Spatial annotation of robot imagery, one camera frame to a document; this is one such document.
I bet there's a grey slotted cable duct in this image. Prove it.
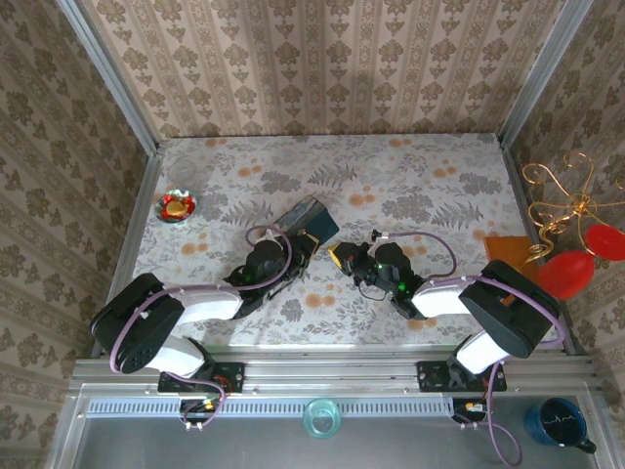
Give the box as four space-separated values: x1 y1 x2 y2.
85 396 456 419

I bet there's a teal glass cup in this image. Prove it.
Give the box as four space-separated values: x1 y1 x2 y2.
302 397 344 440

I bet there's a colourful patterned small dish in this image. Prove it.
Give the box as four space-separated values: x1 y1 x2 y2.
153 190 199 224

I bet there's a clear glass bowl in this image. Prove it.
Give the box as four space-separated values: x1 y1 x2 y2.
167 156 199 187

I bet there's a floral tablecloth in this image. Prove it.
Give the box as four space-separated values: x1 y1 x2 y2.
118 133 563 349

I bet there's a dark blue mug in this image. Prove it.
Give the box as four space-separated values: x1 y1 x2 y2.
523 397 598 454

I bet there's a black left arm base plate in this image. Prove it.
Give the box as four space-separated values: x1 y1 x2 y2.
156 362 246 394

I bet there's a small wired connector board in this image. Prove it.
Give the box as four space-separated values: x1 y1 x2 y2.
179 398 220 425
452 398 495 424

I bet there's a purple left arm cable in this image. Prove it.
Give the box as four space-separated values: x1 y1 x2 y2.
110 225 294 432

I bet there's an aluminium frame cross rail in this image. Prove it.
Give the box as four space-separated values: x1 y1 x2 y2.
67 355 607 398

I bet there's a gold wire red disc ornament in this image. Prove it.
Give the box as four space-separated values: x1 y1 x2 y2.
521 149 625 302

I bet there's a grey metal shelf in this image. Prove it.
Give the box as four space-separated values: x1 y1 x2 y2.
46 384 617 469

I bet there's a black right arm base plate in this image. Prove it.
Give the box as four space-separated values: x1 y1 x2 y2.
415 360 508 394

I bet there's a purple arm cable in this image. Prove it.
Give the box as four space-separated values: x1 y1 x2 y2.
110 225 294 432
383 231 567 465

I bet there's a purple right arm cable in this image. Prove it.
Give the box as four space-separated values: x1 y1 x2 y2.
383 231 567 465

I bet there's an aluminium frame post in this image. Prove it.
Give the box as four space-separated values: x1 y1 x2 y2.
54 0 163 155
496 0 596 149

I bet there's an orange brown flat board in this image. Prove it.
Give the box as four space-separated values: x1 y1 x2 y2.
482 235 541 276

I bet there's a starry night painted box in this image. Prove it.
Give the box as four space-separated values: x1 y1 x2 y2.
271 194 342 248

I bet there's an aluminium frame side rail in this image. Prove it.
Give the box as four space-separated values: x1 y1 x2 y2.
496 136 578 357
90 150 166 361

